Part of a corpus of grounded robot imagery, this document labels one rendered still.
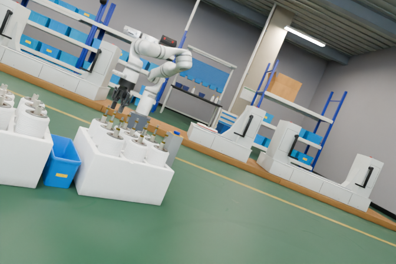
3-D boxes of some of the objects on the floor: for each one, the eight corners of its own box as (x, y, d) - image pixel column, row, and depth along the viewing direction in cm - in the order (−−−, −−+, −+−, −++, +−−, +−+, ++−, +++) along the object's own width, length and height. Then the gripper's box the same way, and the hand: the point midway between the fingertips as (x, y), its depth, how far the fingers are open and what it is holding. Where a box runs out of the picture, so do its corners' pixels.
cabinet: (208, 131, 735) (218, 108, 733) (224, 137, 740) (234, 114, 738) (211, 134, 678) (221, 109, 676) (228, 141, 683) (238, 116, 681)
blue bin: (38, 156, 126) (47, 132, 126) (62, 161, 133) (71, 138, 132) (41, 185, 102) (53, 157, 101) (71, 190, 108) (82, 162, 108)
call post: (147, 180, 157) (168, 131, 156) (157, 181, 161) (178, 134, 160) (152, 185, 152) (174, 134, 151) (162, 187, 156) (183, 138, 155)
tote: (211, 136, 623) (218, 121, 622) (227, 142, 631) (233, 128, 630) (217, 140, 574) (223, 124, 573) (233, 147, 582) (240, 131, 581)
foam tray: (66, 158, 138) (79, 125, 138) (134, 171, 161) (145, 144, 160) (78, 195, 106) (95, 153, 106) (160, 205, 129) (174, 171, 128)
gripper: (144, 85, 123) (130, 118, 124) (126, 78, 133) (114, 108, 134) (130, 80, 117) (116, 114, 118) (114, 72, 127) (101, 104, 128)
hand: (116, 108), depth 126 cm, fingers open, 6 cm apart
